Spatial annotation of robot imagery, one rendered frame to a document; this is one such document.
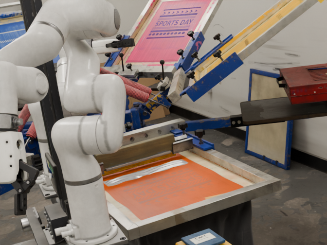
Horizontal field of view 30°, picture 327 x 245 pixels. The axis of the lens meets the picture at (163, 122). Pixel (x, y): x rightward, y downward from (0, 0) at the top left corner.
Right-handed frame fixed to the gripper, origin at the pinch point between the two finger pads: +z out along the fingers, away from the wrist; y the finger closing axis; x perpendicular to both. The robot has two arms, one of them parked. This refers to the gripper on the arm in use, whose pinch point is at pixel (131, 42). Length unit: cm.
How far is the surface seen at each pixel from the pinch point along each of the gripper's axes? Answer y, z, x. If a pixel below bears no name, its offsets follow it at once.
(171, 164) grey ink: -8, 9, -52
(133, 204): 28, -6, -57
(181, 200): 30, 11, -58
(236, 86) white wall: -325, 73, -51
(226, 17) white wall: -320, 71, 13
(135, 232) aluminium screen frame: 55, -4, -59
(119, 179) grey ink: 2, -12, -53
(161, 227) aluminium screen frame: 51, 4, -60
